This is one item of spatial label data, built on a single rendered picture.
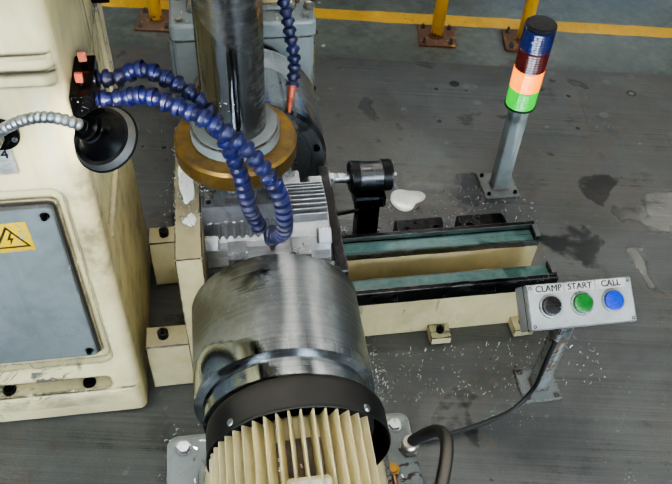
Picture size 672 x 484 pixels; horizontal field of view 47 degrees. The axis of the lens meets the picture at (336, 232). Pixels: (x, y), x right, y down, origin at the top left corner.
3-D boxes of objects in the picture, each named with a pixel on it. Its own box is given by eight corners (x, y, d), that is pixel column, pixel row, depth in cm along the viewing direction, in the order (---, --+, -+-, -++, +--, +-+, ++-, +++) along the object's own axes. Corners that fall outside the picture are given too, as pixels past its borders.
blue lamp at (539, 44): (525, 57, 144) (530, 36, 141) (515, 39, 148) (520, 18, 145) (555, 55, 145) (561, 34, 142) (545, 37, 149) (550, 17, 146)
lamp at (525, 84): (514, 95, 151) (519, 76, 148) (505, 77, 155) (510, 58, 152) (544, 94, 152) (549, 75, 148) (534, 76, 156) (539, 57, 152)
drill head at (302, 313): (204, 562, 103) (186, 479, 85) (198, 339, 128) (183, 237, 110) (387, 539, 107) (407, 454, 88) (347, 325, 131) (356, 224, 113)
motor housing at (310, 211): (212, 321, 130) (203, 246, 116) (209, 238, 143) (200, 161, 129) (330, 310, 132) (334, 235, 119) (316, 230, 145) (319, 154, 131)
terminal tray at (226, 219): (204, 242, 122) (200, 210, 116) (202, 195, 129) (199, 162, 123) (280, 236, 123) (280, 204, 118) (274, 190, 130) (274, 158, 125)
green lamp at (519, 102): (509, 114, 154) (514, 95, 151) (501, 95, 158) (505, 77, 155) (538, 112, 155) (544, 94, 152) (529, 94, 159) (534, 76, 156)
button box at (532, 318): (519, 333, 121) (532, 331, 115) (513, 287, 122) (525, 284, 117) (622, 323, 123) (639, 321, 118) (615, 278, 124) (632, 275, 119)
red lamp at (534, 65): (519, 76, 148) (525, 57, 144) (510, 58, 152) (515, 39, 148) (549, 75, 148) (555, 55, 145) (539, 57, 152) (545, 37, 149)
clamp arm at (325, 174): (313, 177, 143) (332, 283, 126) (313, 165, 141) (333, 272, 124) (331, 176, 144) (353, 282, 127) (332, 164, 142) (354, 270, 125)
